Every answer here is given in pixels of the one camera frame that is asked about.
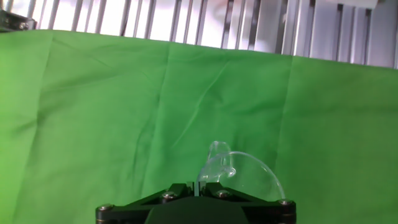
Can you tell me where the clear glass mug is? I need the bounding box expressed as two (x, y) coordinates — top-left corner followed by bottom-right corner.
(195, 140), (286, 202)

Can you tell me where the green cloth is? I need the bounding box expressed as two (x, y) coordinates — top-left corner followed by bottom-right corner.
(0, 29), (398, 224)

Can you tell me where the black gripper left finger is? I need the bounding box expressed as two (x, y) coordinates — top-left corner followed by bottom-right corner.
(95, 182), (197, 224)

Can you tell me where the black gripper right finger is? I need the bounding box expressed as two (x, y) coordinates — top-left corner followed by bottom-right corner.
(198, 182), (297, 224)

